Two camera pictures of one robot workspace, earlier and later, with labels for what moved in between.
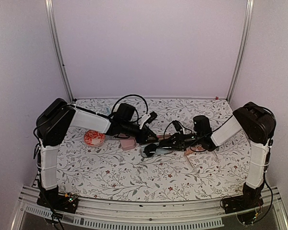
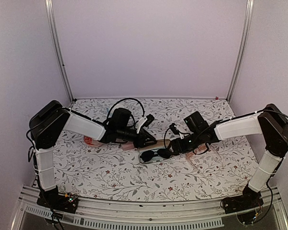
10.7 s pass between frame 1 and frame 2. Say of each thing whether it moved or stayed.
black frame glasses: moved
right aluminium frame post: stayed
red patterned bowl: stayed
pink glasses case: stayed
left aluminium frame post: stayed
